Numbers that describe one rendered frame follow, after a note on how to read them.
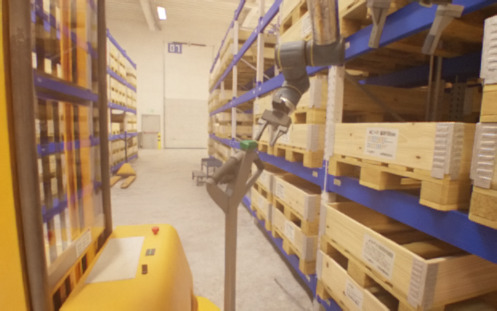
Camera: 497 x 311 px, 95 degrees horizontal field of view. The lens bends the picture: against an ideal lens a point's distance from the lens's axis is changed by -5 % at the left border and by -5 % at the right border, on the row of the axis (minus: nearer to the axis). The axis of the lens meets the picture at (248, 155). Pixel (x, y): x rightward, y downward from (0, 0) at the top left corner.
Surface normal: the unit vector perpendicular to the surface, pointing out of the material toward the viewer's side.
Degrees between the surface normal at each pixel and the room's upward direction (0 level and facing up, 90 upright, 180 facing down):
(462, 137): 90
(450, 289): 90
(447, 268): 90
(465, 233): 90
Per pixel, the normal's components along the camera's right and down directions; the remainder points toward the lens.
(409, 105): 0.25, 0.11
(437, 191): -0.97, 0.00
